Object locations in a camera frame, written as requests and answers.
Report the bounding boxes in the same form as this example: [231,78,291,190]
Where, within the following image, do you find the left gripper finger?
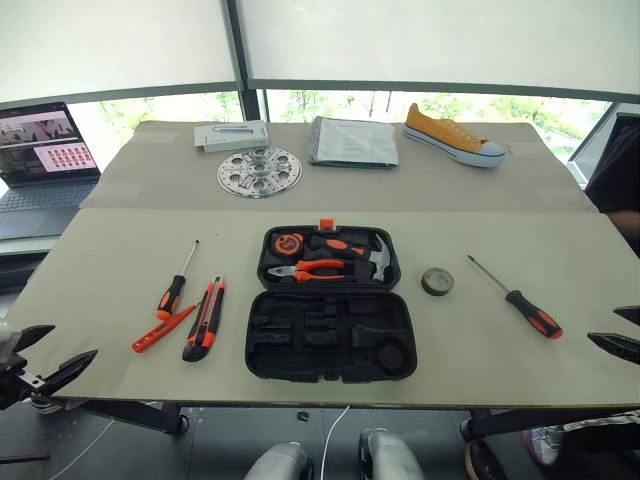
[41,349,99,397]
[10,324,56,357]

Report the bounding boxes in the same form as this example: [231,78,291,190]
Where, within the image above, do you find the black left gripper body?
[0,352,51,411]

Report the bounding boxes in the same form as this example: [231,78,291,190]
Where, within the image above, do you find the long black orange screwdriver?
[466,254,564,342]

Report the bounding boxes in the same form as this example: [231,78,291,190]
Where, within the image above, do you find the orange voltage test pen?
[131,304,198,354]

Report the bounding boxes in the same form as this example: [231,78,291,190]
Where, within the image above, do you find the short black orange screwdriver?
[155,240,201,322]

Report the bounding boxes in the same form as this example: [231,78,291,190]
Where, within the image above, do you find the orange black utility knife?
[181,274,227,364]

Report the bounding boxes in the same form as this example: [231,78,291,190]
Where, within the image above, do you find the black tool case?
[244,216,419,386]

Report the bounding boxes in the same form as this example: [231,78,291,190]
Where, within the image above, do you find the beige paper table cover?
[4,206,640,409]
[78,120,602,215]

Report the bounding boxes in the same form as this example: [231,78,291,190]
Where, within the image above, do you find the black table leg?
[69,398,190,435]
[460,405,640,439]

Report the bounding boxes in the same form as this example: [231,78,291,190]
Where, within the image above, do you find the white pink sneaker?
[521,424,567,467]

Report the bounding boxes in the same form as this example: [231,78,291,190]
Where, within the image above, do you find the person in dark clothes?
[583,124,640,247]

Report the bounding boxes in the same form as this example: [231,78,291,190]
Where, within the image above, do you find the dark brown shoe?
[463,439,509,480]

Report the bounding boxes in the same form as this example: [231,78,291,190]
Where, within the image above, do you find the black laptop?
[0,101,104,242]

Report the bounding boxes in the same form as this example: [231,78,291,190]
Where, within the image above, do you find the black electrical tape roll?
[420,266,456,298]

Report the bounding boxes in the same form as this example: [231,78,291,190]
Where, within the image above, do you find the silver robot left leg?
[243,441,315,480]

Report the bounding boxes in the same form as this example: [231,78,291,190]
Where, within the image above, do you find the silver robot leg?
[357,428,427,480]
[243,441,315,480]

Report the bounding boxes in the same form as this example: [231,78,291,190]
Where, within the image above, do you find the silver robot right leg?
[357,428,427,480]

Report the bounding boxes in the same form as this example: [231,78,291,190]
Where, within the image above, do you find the round perforated metal disc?
[216,147,304,200]

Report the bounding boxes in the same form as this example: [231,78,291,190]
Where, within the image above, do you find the yellow canvas sneaker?
[402,102,507,169]

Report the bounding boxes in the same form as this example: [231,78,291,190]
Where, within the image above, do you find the grey white cardboard box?
[193,119,270,155]

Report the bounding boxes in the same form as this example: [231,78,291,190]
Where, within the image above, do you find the white roller blind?
[238,0,640,105]
[0,0,240,105]

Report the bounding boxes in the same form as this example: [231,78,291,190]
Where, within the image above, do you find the grey folded bag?
[307,115,402,171]

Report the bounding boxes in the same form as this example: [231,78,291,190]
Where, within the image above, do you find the claw hammer orange black handle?
[319,234,397,283]

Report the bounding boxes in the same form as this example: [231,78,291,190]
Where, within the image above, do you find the white cable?
[321,405,352,480]

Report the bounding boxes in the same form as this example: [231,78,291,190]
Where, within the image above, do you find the pliers with orange handles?
[266,258,348,285]

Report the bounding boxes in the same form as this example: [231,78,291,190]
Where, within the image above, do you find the dark window frame post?
[225,0,269,124]

